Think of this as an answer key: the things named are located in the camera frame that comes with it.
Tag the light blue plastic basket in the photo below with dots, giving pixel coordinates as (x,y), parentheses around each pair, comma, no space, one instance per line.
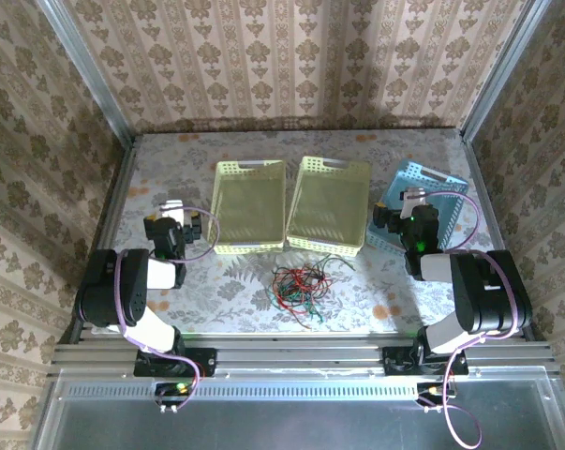
(399,180)

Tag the pale yellow plastic basket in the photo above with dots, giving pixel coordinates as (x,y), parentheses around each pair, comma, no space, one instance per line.
(247,211)
(326,211)

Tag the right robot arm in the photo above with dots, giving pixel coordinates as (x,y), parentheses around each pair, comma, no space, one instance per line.
(488,295)

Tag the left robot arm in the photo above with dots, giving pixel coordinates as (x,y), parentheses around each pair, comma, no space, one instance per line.
(113,290)

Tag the small control board with lights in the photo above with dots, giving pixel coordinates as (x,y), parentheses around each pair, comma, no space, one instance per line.
(436,393)
(174,391)

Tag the grey metal tray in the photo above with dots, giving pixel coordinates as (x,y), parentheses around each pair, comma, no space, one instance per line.
(286,426)

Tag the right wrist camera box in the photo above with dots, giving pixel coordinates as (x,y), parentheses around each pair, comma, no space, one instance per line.
(413,196)

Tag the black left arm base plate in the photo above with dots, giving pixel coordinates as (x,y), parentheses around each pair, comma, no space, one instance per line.
(207,361)

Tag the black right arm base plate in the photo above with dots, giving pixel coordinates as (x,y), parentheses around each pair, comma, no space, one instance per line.
(394,361)

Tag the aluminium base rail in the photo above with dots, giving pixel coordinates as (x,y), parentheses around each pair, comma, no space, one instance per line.
(301,356)

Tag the aluminium upright post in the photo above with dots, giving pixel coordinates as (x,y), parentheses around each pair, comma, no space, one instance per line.
(504,70)
(86,70)

